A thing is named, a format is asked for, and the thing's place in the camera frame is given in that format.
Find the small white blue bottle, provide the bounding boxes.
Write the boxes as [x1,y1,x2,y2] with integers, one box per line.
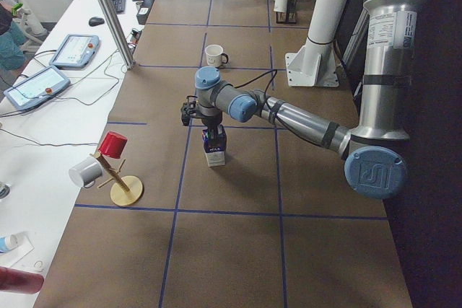
[0,234,19,254]

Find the red bottle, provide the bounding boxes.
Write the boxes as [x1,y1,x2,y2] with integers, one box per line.
[1,267,44,294]

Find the black computer mouse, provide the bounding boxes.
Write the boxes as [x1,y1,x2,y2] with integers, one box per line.
[88,17,105,27]

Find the blue white milk carton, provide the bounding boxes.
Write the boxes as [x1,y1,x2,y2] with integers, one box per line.
[202,125,227,167]

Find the aluminium frame post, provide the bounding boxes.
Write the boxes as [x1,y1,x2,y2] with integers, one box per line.
[98,0,135,70]

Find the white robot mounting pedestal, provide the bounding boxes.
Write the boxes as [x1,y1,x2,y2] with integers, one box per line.
[285,0,347,87]

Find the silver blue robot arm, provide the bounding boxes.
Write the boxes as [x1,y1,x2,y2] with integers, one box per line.
[181,0,426,199]

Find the blue teach pendant lower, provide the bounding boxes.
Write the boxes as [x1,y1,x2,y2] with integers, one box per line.
[4,66,71,110]

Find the blue teach pendant upper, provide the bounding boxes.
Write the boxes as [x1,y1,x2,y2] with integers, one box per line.
[49,34,100,70]

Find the grey white mug on tree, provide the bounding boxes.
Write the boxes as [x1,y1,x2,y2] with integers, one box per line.
[69,156,103,188]

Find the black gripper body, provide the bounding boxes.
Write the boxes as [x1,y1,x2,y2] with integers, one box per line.
[201,113,222,140]

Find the white ceramic mug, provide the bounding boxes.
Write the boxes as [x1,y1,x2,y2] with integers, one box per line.
[204,44,229,68]

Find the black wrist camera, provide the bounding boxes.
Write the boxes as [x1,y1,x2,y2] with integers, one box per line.
[180,95,197,126]

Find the blue teach pendant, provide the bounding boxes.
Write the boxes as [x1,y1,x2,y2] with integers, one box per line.
[49,34,100,70]
[4,66,71,110]

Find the white cup on rack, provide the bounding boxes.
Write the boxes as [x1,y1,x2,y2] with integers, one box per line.
[274,0,289,13]

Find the black wire cup rack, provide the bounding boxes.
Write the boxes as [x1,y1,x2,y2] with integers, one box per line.
[274,0,297,24]

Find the wooden mug tree stand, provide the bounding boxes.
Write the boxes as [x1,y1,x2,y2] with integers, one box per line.
[92,151,144,207]

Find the red cup on tree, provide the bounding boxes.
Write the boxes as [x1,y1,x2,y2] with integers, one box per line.
[98,131,128,159]

